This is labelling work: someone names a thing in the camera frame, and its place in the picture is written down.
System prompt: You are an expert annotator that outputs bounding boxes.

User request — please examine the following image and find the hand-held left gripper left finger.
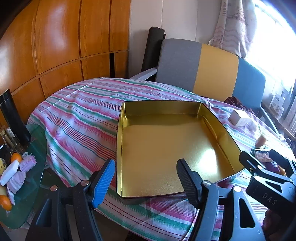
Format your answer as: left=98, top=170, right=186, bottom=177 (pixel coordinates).
left=25, top=158, right=116, bottom=241

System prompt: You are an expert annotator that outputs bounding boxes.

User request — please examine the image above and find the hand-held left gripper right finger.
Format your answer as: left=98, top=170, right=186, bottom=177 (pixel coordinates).
left=176, top=158, right=266, bottom=241

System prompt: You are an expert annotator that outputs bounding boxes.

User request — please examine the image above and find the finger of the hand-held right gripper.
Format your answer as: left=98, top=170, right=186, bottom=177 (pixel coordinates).
left=269, top=149, right=296, bottom=179
left=239, top=150, right=267, bottom=177

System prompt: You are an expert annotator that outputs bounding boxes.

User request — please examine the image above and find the purple snack packet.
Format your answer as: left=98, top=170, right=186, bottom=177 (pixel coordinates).
left=266, top=161, right=281, bottom=172

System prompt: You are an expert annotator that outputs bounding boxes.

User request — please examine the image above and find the white cardboard box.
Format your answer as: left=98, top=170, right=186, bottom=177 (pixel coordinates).
left=229, top=109, right=251, bottom=127

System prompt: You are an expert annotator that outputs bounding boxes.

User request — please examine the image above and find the gold-lined maroon tin box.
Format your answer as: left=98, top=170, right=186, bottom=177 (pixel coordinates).
left=116, top=100, right=246, bottom=199

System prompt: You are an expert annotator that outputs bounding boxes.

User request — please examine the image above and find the wooden desk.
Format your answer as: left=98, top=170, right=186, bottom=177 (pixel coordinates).
left=261, top=102, right=296, bottom=142

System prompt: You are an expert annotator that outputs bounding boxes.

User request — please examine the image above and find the dark red cloth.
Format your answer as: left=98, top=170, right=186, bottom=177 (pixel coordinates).
left=224, top=96, right=255, bottom=113

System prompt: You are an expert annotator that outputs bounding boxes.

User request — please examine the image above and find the white printed carton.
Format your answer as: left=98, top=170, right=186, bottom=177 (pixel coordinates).
left=269, top=93, right=286, bottom=114

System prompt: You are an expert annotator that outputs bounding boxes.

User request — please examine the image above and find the striped tablecloth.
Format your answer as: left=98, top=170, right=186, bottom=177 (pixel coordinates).
left=27, top=77, right=296, bottom=241

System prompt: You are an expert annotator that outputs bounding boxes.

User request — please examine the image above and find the green glass side table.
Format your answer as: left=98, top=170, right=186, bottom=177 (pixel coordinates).
left=0, top=124, right=48, bottom=230

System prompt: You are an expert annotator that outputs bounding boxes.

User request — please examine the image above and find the orange fruit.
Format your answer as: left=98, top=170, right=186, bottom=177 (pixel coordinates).
left=0, top=195, right=12, bottom=211
left=10, top=152, right=23, bottom=164

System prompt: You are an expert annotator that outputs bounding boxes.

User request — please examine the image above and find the white oblong case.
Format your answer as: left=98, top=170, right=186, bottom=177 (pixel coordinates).
left=0, top=160, right=19, bottom=186

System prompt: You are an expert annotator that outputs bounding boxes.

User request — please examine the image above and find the grey yellow blue armchair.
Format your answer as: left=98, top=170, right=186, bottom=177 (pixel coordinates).
left=129, top=38, right=279, bottom=135

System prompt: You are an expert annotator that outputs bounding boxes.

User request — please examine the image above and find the black thermos bottle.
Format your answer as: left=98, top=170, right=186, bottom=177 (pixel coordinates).
left=0, top=88, right=31, bottom=145

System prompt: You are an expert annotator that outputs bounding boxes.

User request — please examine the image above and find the window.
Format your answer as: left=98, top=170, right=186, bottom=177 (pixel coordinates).
left=240, top=0, right=296, bottom=93

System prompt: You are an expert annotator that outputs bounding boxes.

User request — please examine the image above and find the pink patterned curtain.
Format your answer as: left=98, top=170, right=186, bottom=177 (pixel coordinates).
left=208, top=0, right=258, bottom=58

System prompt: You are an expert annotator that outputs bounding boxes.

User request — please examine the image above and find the black rolled mat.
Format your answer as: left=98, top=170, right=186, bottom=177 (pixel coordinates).
left=142, top=27, right=166, bottom=72

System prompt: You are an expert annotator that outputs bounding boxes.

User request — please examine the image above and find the wooden wardrobe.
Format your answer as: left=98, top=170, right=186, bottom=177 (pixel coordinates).
left=0, top=0, right=130, bottom=130

